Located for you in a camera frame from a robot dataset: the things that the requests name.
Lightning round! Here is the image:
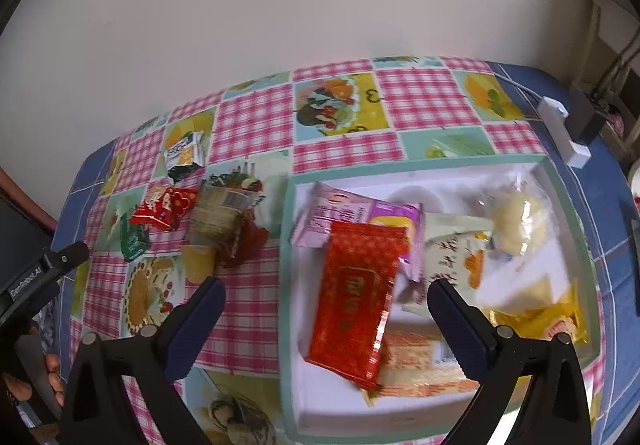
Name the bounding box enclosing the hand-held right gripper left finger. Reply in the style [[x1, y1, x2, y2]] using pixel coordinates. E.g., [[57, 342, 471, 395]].
[[60, 276, 227, 445]]

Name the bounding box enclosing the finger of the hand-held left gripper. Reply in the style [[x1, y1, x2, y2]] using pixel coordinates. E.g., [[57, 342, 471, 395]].
[[42, 241, 91, 277]]

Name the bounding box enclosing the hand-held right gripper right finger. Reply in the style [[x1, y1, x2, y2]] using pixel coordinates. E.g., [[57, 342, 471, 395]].
[[428, 278, 603, 445]]

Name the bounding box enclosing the orange wafer packet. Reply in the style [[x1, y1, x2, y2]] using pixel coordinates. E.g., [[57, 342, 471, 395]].
[[360, 330, 481, 408]]

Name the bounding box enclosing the yellow jelly cup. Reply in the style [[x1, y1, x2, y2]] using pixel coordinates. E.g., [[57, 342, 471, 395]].
[[180, 244, 218, 283]]

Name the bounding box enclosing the dark green snack packet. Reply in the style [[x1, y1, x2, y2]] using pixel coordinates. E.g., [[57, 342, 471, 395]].
[[120, 215, 151, 261]]

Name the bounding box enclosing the white orange snack packet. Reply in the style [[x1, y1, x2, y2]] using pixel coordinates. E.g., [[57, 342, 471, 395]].
[[400, 212, 493, 318]]

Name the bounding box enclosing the yellow cake packet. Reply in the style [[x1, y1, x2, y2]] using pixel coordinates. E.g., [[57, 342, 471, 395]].
[[482, 275, 588, 346]]

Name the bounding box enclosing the crinkled red wrapper snack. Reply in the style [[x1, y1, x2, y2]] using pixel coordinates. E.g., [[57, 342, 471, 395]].
[[220, 218, 271, 268]]

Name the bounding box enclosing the small red snack packet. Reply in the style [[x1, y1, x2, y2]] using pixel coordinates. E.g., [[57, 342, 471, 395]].
[[130, 185, 198, 232]]

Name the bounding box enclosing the large red patterned packet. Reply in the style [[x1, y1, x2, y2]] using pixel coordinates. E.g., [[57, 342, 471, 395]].
[[305, 220, 408, 392]]

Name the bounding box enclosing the clear cracker pack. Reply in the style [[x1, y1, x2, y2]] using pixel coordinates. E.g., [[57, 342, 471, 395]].
[[185, 178, 266, 246]]

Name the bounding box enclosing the round white bun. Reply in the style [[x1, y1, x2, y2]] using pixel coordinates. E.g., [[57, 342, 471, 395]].
[[482, 175, 551, 258]]

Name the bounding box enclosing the teal rimmed white tray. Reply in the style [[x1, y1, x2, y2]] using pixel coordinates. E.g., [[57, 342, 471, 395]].
[[279, 152, 608, 445]]

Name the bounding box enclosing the small white-yellow snack packet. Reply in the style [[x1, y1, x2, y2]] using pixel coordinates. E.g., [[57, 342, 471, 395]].
[[164, 131, 207, 180]]

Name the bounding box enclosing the pink purple snack packet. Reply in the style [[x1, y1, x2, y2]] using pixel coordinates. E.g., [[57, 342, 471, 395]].
[[290, 182, 426, 283]]

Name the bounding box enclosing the person's left hand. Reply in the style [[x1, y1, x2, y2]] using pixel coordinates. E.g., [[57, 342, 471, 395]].
[[1, 352, 66, 408]]

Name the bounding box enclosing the dark cabinet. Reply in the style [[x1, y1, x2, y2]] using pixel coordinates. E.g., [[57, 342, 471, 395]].
[[0, 168, 58, 286]]

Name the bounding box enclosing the pink checked fruit tablecloth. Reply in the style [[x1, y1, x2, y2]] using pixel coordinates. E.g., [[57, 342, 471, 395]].
[[67, 55, 608, 445]]

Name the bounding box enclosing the white power strip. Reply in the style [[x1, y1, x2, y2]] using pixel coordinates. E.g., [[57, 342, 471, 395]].
[[537, 96, 592, 170]]

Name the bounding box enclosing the black charger plug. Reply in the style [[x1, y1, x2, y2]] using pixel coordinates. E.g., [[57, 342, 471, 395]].
[[562, 88, 608, 146]]

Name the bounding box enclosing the white power strip cable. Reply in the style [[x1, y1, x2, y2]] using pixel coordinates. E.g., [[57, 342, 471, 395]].
[[487, 69, 546, 107]]

